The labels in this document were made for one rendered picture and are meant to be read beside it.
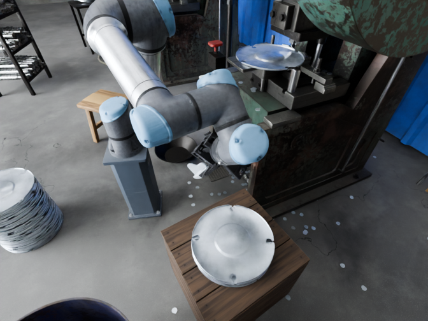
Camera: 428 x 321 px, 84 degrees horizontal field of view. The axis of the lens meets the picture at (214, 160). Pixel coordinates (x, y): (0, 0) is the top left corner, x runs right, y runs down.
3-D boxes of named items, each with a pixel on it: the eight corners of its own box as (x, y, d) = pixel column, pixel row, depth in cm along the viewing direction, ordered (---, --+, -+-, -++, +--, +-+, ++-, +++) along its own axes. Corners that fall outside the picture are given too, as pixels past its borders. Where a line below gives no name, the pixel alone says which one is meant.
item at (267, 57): (318, 63, 97) (319, 61, 97) (258, 76, 89) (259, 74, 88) (277, 42, 116) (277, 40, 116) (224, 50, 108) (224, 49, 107)
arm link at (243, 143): (262, 113, 45) (278, 154, 45) (238, 124, 55) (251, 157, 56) (226, 127, 42) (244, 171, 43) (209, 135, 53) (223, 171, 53)
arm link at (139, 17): (126, 110, 108) (106, -18, 59) (157, 101, 114) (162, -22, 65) (137, 132, 105) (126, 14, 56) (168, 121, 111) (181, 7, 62)
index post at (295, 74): (290, 93, 95) (296, 69, 88) (286, 89, 97) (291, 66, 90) (296, 91, 95) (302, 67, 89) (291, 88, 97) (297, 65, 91)
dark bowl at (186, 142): (162, 174, 158) (160, 167, 154) (151, 148, 178) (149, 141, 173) (204, 162, 167) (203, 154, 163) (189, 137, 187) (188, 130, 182)
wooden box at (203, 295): (213, 353, 91) (212, 334, 67) (171, 267, 114) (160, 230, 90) (288, 293, 106) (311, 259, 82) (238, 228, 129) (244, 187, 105)
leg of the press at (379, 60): (250, 229, 129) (284, 63, 67) (240, 213, 137) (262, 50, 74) (370, 177, 157) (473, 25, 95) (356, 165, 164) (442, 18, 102)
